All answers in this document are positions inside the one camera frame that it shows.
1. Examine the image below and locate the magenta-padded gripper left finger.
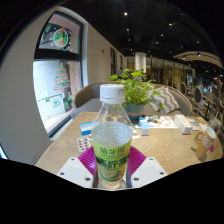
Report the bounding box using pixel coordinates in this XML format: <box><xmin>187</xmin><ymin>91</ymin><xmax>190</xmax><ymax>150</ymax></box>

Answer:
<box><xmin>56</xmin><ymin>145</ymin><xmax>99</xmax><ymax>190</ymax></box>

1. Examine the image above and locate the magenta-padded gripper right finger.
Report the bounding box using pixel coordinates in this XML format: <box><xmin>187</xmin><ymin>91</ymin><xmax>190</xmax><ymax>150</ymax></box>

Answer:
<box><xmin>126</xmin><ymin>145</ymin><xmax>168</xmax><ymax>190</ymax></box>

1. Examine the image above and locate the clear bottle with yellow-green label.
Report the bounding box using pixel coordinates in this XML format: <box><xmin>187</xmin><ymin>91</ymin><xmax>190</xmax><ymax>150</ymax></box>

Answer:
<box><xmin>90</xmin><ymin>83</ymin><xmax>134</xmax><ymax>191</ymax></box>

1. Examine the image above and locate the small blue box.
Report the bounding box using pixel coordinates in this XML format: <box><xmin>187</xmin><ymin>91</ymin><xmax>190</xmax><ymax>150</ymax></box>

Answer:
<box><xmin>138</xmin><ymin>119</ymin><xmax>151</xmax><ymax>136</ymax></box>

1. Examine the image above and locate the small blue packet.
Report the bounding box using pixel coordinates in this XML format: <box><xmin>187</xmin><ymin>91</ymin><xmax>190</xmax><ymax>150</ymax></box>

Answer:
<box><xmin>79</xmin><ymin>121</ymin><xmax>94</xmax><ymax>136</ymax></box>

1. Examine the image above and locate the printed paper menu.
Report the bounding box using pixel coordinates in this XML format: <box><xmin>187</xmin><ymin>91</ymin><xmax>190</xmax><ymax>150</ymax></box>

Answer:
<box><xmin>146</xmin><ymin>114</ymin><xmax>178</xmax><ymax>130</ymax></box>

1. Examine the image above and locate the white carton box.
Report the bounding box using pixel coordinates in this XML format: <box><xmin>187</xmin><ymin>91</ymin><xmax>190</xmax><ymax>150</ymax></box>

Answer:
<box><xmin>173</xmin><ymin>114</ymin><xmax>194</xmax><ymax>135</ymax></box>

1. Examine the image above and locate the brown mug with white inside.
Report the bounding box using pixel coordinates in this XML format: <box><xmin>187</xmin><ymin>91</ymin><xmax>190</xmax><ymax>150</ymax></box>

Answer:
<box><xmin>194</xmin><ymin>127</ymin><xmax>217</xmax><ymax>160</ymax></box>

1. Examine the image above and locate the grey curved sofa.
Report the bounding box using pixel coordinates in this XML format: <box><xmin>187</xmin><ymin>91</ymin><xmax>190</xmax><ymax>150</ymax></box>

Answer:
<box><xmin>70</xmin><ymin>81</ymin><xmax>193</xmax><ymax>120</ymax></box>

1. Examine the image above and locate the green potted plant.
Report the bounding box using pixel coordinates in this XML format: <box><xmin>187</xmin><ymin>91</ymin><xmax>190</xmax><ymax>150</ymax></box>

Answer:
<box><xmin>109</xmin><ymin>68</ymin><xmax>164</xmax><ymax>123</ymax></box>

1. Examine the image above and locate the group of cafe chairs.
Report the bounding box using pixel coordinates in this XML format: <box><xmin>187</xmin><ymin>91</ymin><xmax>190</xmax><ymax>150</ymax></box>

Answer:
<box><xmin>179</xmin><ymin>79</ymin><xmax>224</xmax><ymax>131</ymax></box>

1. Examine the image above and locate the window with holiday decals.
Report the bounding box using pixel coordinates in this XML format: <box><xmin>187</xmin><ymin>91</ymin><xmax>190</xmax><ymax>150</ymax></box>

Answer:
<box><xmin>32</xmin><ymin>11</ymin><xmax>84</xmax><ymax>138</ymax></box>

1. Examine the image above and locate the white round column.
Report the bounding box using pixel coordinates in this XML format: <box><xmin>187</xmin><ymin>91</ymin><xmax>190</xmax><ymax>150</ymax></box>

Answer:
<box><xmin>134</xmin><ymin>52</ymin><xmax>147</xmax><ymax>73</ymax></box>

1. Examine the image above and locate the group of ceiling spotlights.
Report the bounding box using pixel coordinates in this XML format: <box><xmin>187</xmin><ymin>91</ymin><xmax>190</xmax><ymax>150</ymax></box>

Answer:
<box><xmin>121</xmin><ymin>9</ymin><xmax>204</xmax><ymax>58</ymax></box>

